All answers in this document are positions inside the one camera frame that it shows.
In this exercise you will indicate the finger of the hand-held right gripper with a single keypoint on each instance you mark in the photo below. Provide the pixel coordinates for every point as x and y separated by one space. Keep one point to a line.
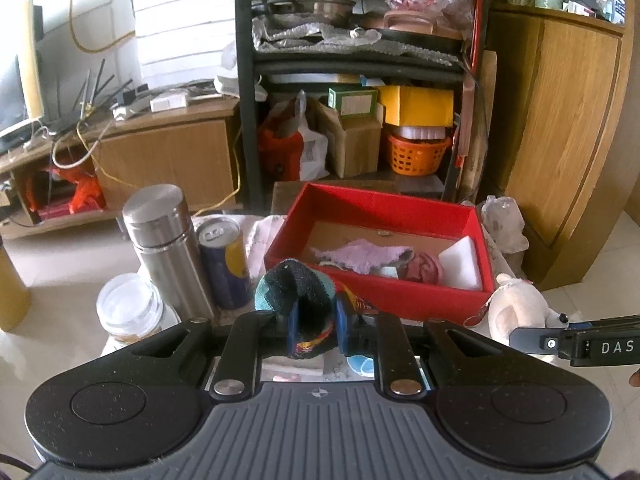
537 341

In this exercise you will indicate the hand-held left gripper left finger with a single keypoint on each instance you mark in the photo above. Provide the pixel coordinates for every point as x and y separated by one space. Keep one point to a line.
294 325

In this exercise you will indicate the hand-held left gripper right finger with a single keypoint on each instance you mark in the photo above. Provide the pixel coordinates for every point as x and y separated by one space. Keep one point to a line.
343 330

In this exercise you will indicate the teal black knitted pouch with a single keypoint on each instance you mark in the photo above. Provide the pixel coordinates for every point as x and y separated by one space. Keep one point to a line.
295 285

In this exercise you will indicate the white plush toy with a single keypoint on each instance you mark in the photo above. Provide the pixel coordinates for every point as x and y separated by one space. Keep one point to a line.
520 305

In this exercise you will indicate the purple cloth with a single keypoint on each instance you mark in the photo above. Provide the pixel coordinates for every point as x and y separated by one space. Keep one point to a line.
360 255

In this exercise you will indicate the dark red cloth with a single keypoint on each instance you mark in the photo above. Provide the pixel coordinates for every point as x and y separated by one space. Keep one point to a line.
425 267

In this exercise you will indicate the white foam sponge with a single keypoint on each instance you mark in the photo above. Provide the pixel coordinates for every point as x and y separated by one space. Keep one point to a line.
465 260

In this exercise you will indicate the red cardboard box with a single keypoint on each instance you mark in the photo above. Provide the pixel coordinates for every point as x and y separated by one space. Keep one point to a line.
375 205

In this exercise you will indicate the blue yellow drink can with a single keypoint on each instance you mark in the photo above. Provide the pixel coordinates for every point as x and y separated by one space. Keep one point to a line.
225 265

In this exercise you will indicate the stainless steel thermos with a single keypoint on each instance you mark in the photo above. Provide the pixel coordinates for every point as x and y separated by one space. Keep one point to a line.
165 250

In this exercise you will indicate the white plastic shopping bag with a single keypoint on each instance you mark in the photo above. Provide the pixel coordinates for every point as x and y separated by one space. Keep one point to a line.
312 152

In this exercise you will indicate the red plastic bag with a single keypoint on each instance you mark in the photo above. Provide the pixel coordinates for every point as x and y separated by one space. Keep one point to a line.
277 150

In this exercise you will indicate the brown cardboard box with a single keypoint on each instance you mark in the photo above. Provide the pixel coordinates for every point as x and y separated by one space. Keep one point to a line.
355 147

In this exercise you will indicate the orange plastic basket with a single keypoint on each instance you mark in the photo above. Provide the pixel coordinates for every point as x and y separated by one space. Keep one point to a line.
417 155

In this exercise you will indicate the wooden cabinet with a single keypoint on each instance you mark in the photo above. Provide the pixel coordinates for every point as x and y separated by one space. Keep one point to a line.
565 135

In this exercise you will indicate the plastic container clear lid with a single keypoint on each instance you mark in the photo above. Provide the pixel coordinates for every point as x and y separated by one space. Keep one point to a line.
417 132

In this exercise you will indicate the wooden television stand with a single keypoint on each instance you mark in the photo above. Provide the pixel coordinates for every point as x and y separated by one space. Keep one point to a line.
165 150

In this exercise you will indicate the black shelf rack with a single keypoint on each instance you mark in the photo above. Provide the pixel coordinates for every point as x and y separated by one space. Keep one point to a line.
247 110

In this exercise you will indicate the green box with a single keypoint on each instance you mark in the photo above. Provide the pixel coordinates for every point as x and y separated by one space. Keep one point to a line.
352 102

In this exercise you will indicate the yellow box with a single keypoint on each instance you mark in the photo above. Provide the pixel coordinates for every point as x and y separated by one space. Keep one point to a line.
415 105

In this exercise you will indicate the brown cardboard sheet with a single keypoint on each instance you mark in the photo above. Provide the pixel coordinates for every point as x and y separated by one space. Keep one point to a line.
482 110

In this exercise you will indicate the red cloth bundle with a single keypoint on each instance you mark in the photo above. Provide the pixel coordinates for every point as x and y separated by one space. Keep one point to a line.
85 192

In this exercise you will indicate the small white device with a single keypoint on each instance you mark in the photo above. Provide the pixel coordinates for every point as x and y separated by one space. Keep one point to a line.
167 103

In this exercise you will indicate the bubble wrap sheet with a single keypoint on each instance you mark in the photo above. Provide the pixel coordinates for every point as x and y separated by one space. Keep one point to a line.
290 35

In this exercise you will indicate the black router with antennas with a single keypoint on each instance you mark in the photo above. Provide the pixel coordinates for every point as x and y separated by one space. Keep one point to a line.
100 90

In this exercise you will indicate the dark frying pan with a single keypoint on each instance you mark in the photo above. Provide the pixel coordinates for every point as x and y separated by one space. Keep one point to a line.
445 37

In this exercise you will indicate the red board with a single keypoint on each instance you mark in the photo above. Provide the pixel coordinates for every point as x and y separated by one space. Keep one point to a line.
475 35

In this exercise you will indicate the steel pot with lid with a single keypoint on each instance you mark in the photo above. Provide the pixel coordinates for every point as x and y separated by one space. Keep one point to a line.
320 7

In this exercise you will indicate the television screen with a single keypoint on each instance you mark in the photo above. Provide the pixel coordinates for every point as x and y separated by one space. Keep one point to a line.
15 80

